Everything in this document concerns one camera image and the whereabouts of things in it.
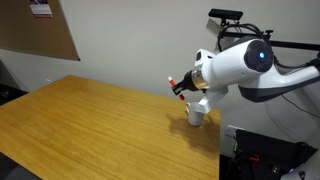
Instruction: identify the white wall socket box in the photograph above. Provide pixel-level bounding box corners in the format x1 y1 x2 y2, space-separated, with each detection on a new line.
224 124 245 140

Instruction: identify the black mounting plate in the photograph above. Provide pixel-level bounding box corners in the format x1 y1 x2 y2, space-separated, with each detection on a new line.
219 128 318 180

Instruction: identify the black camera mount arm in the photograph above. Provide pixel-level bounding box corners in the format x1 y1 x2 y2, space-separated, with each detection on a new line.
219 19 320 52

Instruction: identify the white ceramic mug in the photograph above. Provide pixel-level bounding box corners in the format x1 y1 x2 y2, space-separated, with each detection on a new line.
185 101 206 128

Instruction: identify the paper poster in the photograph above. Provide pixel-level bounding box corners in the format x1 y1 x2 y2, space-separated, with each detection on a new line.
27 0 54 19

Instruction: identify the black stereo camera bar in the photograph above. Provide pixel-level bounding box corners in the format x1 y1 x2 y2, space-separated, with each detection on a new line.
208 8 245 22

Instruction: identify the orange black clamp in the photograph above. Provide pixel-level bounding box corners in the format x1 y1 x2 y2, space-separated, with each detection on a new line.
237 151 262 165

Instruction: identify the red Expo marker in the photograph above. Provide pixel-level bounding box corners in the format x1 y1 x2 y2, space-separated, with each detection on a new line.
167 75 186 101

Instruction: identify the thin black wall cable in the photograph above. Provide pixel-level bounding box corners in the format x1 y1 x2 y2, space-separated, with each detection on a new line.
280 94 320 120

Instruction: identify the cork pin board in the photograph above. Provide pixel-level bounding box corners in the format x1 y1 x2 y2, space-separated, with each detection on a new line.
0 0 81 62

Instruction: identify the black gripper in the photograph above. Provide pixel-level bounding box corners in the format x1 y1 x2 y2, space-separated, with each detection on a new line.
170 69 202 96

